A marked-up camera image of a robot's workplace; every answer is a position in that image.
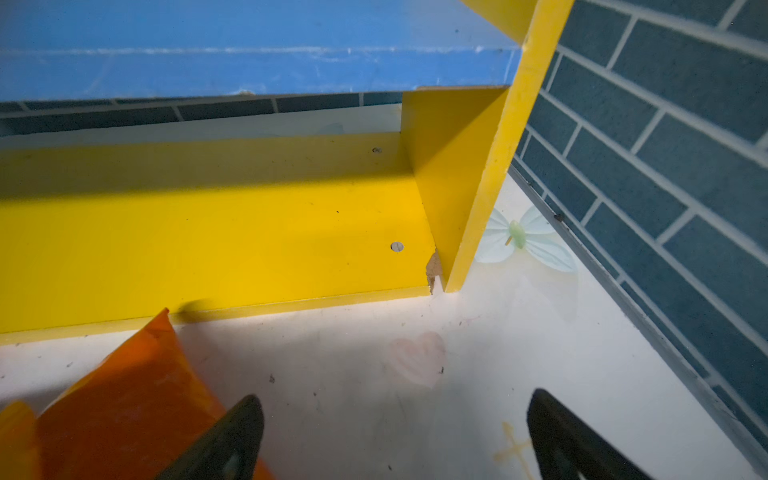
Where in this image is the orange pasta bag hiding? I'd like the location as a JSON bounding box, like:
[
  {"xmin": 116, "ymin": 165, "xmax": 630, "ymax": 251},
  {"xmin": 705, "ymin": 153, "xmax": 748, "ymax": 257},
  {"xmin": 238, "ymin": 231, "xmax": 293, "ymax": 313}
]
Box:
[{"xmin": 0, "ymin": 308, "xmax": 276, "ymax": 480}]

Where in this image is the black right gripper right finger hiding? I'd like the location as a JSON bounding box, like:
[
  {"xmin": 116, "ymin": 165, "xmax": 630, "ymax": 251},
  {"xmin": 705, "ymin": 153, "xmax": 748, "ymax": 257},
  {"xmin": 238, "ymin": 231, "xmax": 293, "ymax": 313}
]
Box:
[{"xmin": 527, "ymin": 388, "xmax": 651, "ymax": 480}]

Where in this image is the yellow shelf with coloured boards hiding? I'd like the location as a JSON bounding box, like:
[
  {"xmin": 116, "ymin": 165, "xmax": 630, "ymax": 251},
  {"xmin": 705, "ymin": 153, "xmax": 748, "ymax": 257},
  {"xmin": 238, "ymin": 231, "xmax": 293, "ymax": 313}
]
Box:
[{"xmin": 1, "ymin": 1, "xmax": 572, "ymax": 344}]

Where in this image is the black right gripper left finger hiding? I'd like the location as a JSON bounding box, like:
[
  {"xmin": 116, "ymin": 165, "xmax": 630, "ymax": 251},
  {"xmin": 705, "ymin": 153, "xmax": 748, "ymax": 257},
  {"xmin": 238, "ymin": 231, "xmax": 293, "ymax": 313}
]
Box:
[{"xmin": 156, "ymin": 394, "xmax": 265, "ymax": 480}]

